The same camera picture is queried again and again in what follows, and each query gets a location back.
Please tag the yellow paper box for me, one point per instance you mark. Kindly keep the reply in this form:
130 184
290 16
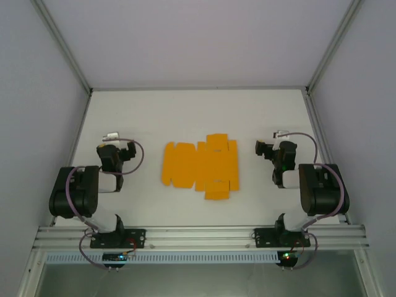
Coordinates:
198 164

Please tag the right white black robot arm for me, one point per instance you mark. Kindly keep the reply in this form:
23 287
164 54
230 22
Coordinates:
325 195

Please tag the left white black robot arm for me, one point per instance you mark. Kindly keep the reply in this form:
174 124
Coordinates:
77 191

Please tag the small circuit board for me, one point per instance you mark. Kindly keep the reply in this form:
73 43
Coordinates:
114 256
287 256

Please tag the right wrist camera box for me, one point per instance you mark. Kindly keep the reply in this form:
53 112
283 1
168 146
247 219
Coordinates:
281 134

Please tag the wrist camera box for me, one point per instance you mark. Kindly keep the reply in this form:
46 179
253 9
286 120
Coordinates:
110 136
281 134

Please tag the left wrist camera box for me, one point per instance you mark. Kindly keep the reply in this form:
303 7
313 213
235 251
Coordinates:
110 136

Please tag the aluminium side rail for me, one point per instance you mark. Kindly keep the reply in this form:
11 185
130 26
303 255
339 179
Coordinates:
317 123
77 136

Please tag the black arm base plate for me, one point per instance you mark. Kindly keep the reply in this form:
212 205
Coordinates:
137 235
263 236

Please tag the long aluminium mounting rail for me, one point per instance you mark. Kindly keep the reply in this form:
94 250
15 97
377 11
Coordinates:
201 236

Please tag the aluminium frame post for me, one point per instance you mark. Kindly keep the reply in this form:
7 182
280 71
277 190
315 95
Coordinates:
331 46
65 46

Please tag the aluminium frame leg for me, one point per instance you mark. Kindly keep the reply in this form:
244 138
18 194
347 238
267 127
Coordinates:
368 272
31 272

